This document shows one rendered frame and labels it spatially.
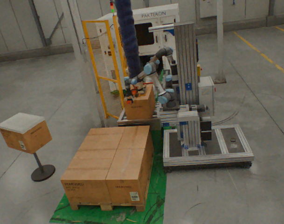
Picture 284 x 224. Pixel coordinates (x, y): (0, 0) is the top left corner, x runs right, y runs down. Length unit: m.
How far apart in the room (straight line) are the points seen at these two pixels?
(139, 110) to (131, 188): 1.36
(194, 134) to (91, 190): 1.66
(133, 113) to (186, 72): 1.17
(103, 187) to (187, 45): 2.02
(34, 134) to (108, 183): 1.38
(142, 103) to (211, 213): 1.83
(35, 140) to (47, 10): 10.33
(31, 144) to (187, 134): 2.26
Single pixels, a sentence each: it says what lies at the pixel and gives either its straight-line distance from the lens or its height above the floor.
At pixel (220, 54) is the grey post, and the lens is 6.46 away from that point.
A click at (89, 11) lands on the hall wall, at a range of 12.85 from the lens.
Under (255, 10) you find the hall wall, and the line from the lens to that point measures 12.97.
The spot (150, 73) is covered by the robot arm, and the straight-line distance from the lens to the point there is 3.01.
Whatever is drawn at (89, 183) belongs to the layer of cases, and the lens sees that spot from 3.17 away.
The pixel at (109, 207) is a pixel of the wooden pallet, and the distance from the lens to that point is 3.40.
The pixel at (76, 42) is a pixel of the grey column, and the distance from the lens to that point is 4.50.
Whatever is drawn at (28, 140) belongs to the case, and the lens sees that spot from 3.79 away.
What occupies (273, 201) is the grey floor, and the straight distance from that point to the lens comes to 3.49.
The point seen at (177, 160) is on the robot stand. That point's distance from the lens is 3.60.
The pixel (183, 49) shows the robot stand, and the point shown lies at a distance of 3.17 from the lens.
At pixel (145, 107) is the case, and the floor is 0.81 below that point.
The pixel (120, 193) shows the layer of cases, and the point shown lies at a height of 0.32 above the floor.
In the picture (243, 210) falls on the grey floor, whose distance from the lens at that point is 3.33.
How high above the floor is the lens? 2.52
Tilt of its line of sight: 28 degrees down
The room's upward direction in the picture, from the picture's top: 10 degrees counter-clockwise
